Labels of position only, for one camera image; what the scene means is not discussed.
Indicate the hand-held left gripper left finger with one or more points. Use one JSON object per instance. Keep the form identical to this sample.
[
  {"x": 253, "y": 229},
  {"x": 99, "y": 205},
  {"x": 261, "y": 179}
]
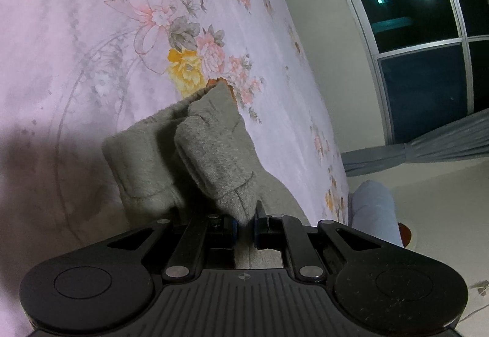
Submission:
[{"x": 233, "y": 232}]

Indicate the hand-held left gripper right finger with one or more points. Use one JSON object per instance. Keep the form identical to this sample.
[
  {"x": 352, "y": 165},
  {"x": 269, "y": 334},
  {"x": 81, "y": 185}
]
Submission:
[{"x": 257, "y": 233}]

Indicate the grey pants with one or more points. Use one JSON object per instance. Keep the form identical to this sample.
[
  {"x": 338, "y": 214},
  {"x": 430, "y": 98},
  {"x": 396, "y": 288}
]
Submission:
[{"x": 214, "y": 153}]

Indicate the light blue duvet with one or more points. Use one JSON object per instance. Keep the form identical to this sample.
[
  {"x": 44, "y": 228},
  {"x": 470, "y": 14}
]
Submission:
[{"x": 371, "y": 211}]

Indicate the reddish wooden headboard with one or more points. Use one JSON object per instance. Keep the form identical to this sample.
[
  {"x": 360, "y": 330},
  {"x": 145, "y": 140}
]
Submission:
[{"x": 405, "y": 235}]

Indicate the grey curtain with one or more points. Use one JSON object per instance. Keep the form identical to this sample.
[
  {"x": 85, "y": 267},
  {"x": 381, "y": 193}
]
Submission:
[{"x": 428, "y": 144}]

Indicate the bed with floral pink sheet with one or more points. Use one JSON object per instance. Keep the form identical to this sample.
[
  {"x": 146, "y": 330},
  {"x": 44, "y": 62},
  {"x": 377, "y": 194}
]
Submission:
[{"x": 114, "y": 65}]

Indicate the aluminium frame window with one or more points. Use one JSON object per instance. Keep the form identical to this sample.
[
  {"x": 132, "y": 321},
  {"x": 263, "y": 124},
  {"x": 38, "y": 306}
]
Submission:
[{"x": 420, "y": 35}]

